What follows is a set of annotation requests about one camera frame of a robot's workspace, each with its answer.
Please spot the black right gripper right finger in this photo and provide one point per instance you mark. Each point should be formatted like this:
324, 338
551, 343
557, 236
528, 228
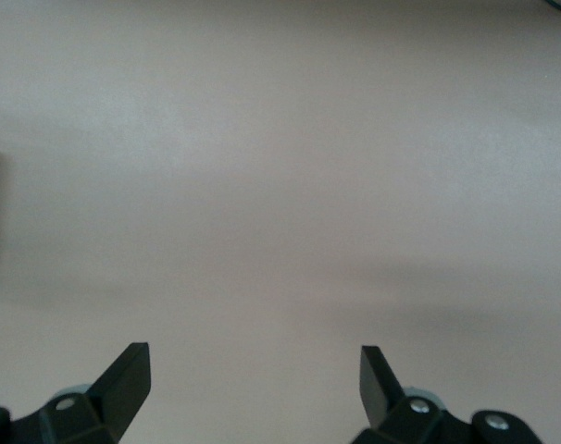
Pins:
387, 402

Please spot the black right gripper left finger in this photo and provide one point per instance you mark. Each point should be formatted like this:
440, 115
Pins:
114, 398

